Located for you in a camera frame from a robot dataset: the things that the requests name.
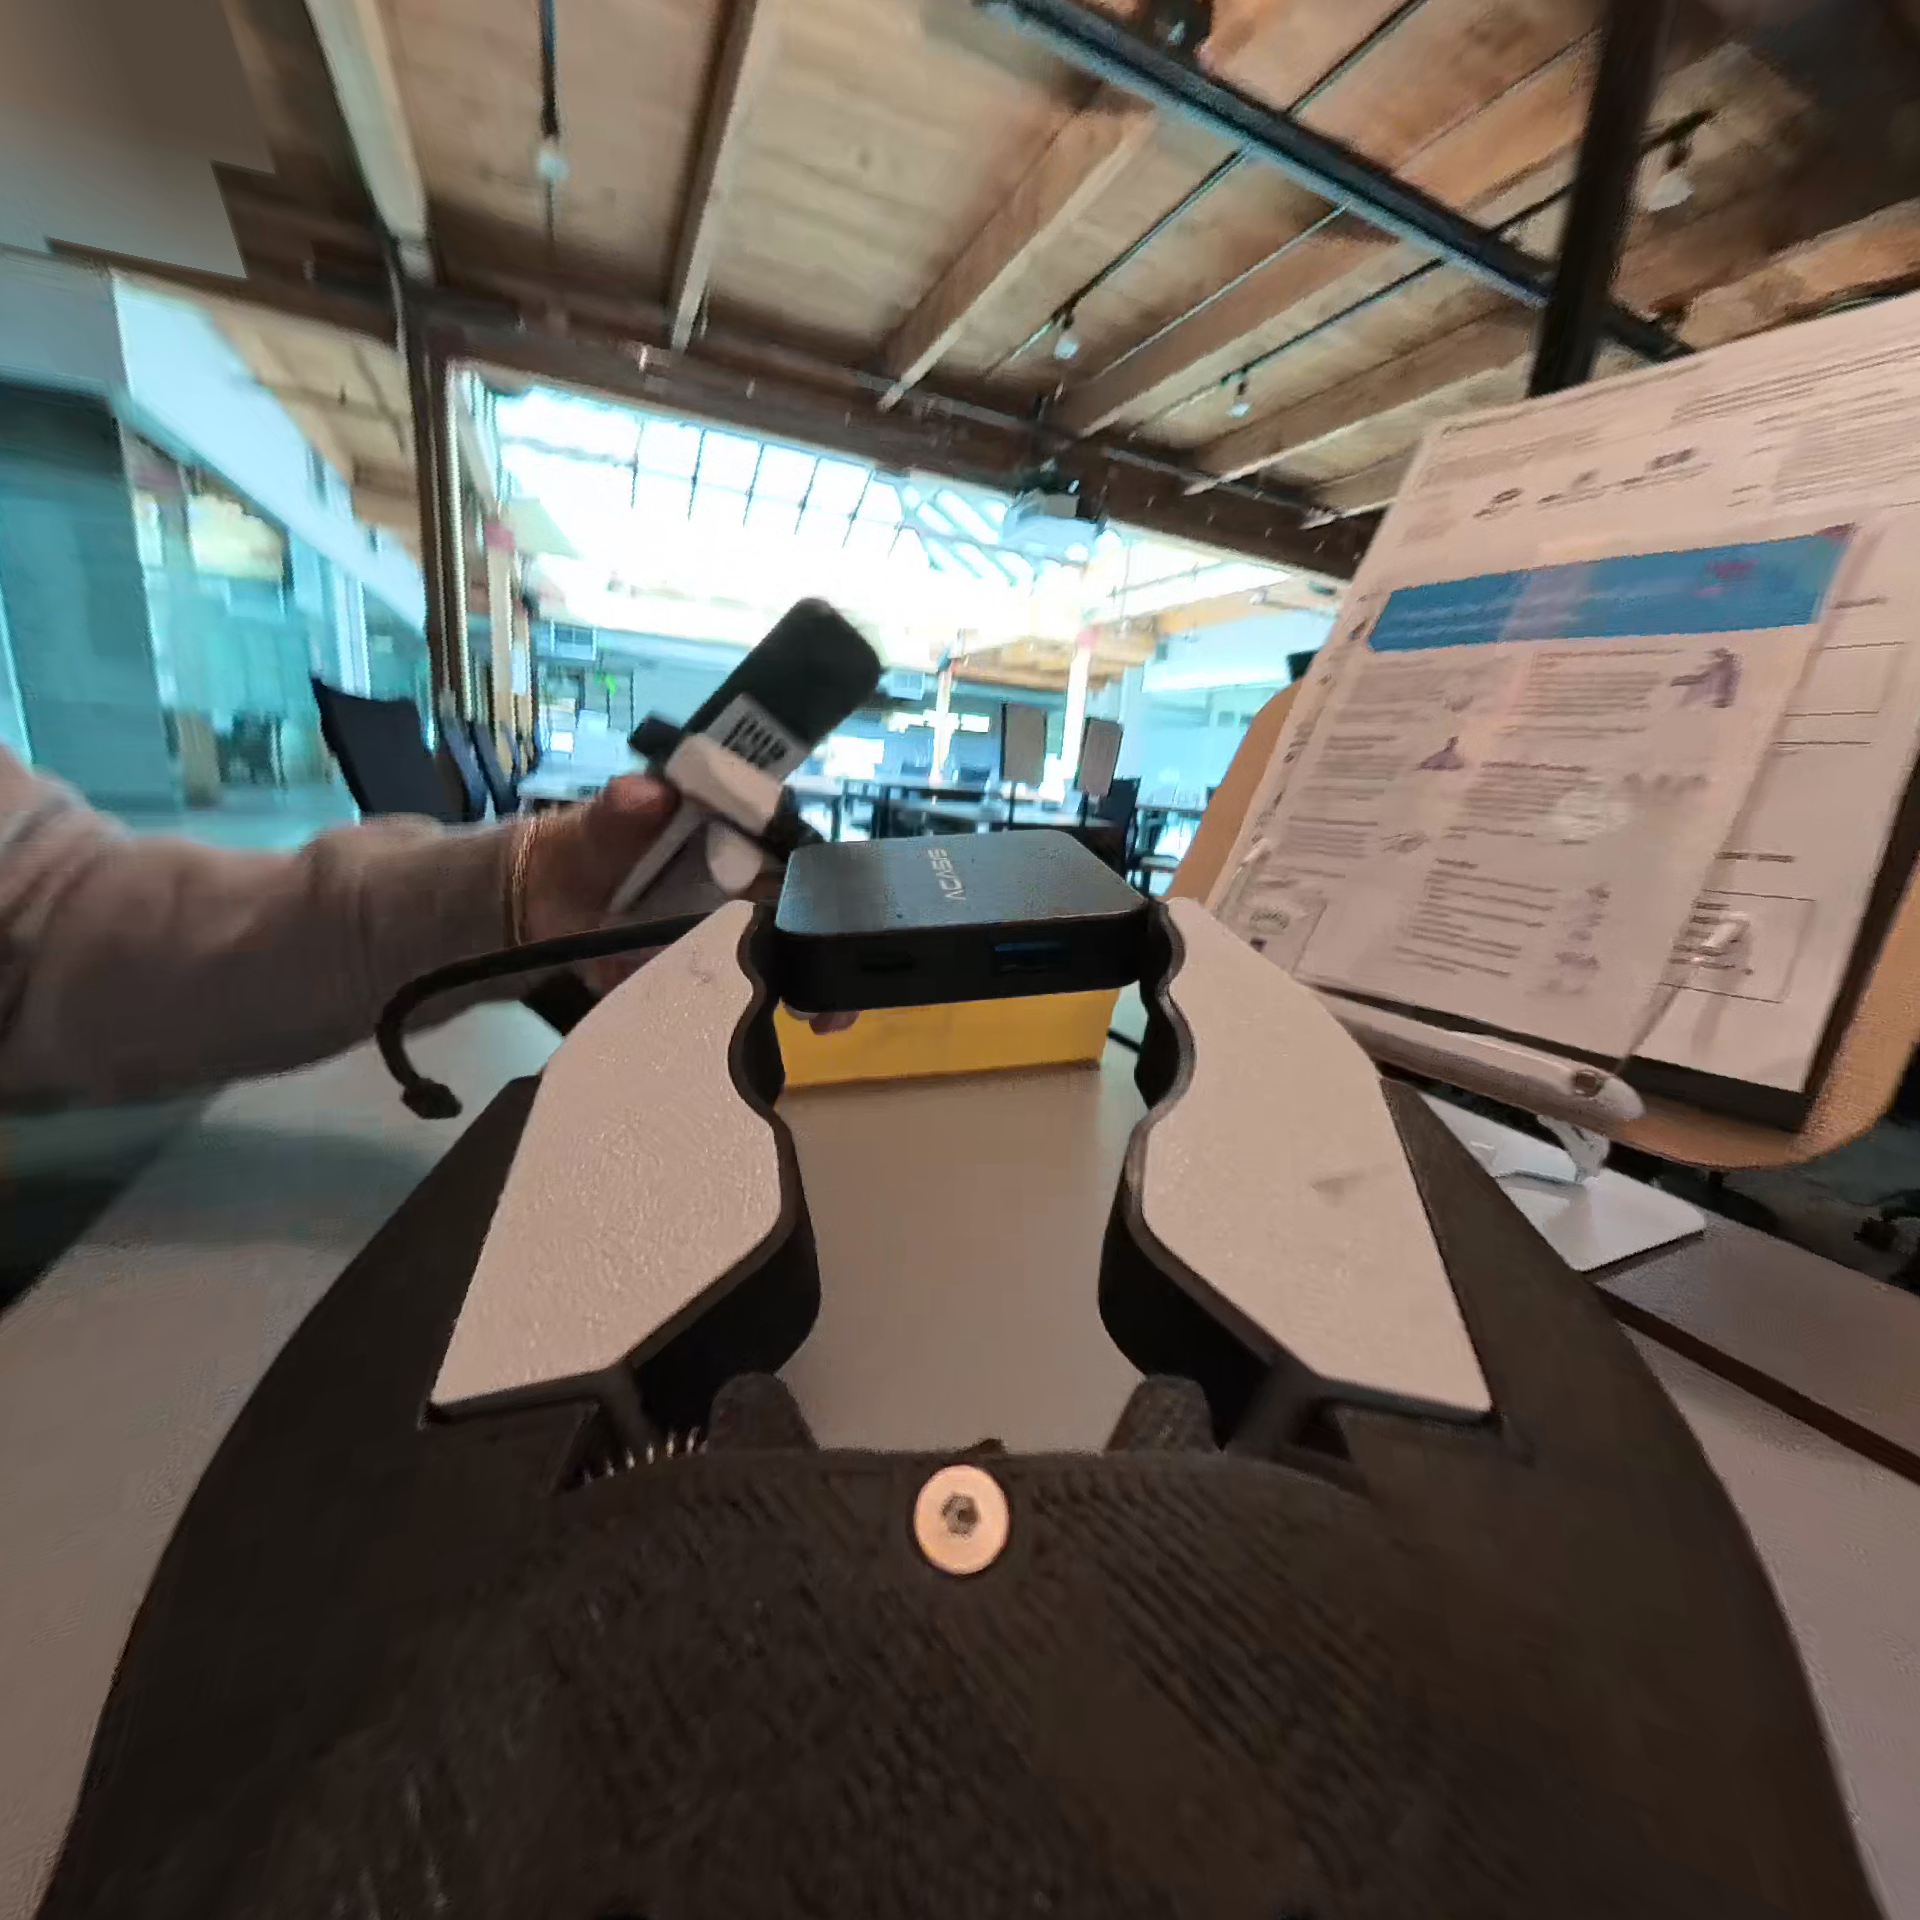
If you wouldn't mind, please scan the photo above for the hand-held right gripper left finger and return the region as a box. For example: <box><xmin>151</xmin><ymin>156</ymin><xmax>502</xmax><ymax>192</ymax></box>
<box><xmin>430</xmin><ymin>906</ymin><xmax>819</xmax><ymax>1421</ymax></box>

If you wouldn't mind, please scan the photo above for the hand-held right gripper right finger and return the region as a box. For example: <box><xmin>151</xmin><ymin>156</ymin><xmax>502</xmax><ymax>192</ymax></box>
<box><xmin>1097</xmin><ymin>893</ymin><xmax>1501</xmax><ymax>1435</ymax></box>

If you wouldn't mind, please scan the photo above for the black mat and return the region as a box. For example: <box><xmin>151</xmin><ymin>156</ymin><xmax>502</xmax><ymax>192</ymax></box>
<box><xmin>771</xmin><ymin>845</ymin><xmax>1153</xmax><ymax>1018</ymax></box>

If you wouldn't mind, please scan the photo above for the yellow plastic bin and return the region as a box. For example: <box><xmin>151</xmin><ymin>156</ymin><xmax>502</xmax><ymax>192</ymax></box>
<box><xmin>771</xmin><ymin>987</ymin><xmax>1123</xmax><ymax>1092</ymax></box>

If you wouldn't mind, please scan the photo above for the person's left forearm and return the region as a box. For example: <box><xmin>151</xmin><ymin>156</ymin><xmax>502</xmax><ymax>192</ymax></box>
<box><xmin>0</xmin><ymin>738</ymin><xmax>529</xmax><ymax>1110</ymax></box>

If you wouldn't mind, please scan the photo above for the person's left hand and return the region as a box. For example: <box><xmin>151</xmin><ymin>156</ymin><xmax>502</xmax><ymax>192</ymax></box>
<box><xmin>517</xmin><ymin>776</ymin><xmax>711</xmax><ymax>989</ymax></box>

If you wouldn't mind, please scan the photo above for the row of background tables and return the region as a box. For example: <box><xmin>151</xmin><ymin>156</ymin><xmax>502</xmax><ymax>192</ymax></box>
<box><xmin>781</xmin><ymin>767</ymin><xmax>1207</xmax><ymax>893</ymax></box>

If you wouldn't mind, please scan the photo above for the white tray with wooden base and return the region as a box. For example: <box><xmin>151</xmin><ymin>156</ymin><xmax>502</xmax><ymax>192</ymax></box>
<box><xmin>1328</xmin><ymin>998</ymin><xmax>1707</xmax><ymax>1279</ymax></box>

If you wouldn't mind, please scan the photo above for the ceiling projector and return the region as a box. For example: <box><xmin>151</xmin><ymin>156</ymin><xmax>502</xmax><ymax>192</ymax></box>
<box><xmin>1005</xmin><ymin>480</ymin><xmax>1109</xmax><ymax>562</ymax></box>

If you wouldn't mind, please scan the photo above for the black chair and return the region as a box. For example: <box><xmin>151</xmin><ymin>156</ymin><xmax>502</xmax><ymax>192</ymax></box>
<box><xmin>308</xmin><ymin>674</ymin><xmax>529</xmax><ymax>822</ymax></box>

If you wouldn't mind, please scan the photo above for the instruction sheet with blue banner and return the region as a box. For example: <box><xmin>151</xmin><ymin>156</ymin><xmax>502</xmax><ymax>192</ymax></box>
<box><xmin>1207</xmin><ymin>521</ymin><xmax>1867</xmax><ymax>1061</ymax></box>

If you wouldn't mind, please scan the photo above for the wooden document board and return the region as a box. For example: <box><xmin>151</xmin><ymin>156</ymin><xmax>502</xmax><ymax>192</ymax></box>
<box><xmin>1166</xmin><ymin>676</ymin><xmax>1920</xmax><ymax>1171</ymax></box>

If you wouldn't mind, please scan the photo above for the plain white instruction sheet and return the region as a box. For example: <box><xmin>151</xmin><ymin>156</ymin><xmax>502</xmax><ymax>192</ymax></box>
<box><xmin>1379</xmin><ymin>291</ymin><xmax>1920</xmax><ymax>1101</ymax></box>

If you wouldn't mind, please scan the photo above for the black steel column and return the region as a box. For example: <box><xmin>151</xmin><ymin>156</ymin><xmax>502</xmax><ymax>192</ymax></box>
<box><xmin>1524</xmin><ymin>0</ymin><xmax>1667</xmax><ymax>391</ymax></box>

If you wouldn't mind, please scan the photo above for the plain black cable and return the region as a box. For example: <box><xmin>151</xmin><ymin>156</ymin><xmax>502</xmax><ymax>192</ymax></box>
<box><xmin>376</xmin><ymin>912</ymin><xmax>722</xmax><ymax>1122</ymax></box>

